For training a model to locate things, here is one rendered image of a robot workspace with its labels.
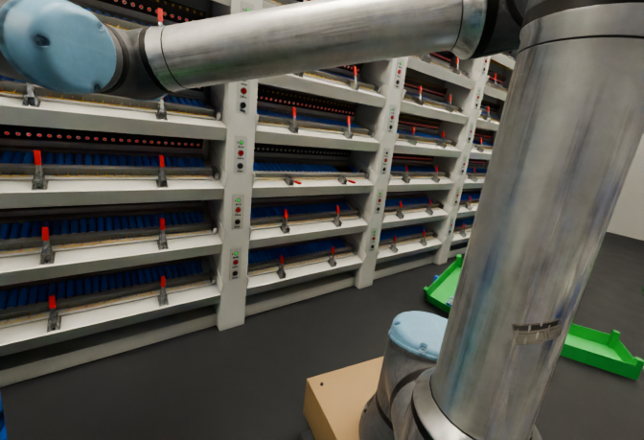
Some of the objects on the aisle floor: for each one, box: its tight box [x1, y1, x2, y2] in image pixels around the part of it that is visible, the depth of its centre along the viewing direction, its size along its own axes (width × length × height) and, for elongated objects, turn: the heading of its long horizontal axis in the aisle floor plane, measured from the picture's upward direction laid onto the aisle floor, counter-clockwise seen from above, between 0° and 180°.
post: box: [341, 0, 424, 289], centre depth 141 cm, size 20×9×177 cm, turn 10°
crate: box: [560, 324, 644, 381], centre depth 121 cm, size 30×20×8 cm
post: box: [206, 0, 265, 331], centre depth 100 cm, size 20×9×177 cm, turn 10°
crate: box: [424, 254, 464, 314], centre depth 143 cm, size 30×20×8 cm
